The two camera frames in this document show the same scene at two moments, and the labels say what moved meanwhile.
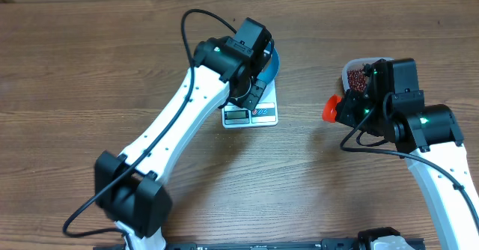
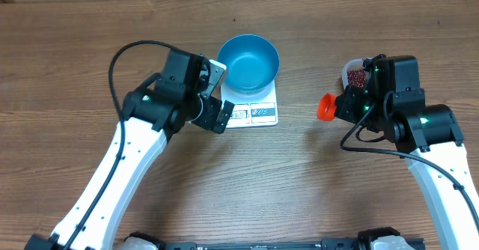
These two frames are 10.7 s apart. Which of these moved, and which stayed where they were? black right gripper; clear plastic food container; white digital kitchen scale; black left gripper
Moved: black left gripper
Stayed: black right gripper; clear plastic food container; white digital kitchen scale
